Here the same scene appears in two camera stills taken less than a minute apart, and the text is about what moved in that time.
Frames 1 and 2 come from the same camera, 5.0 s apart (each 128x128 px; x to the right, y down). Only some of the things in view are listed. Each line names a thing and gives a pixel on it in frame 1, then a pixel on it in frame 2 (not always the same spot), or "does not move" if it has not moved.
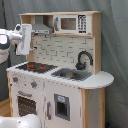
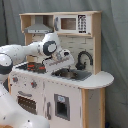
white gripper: (24, 46) to (59, 59)
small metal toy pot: (69, 75) does not move
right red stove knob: (34, 84) does not move
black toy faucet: (81, 66) does not move
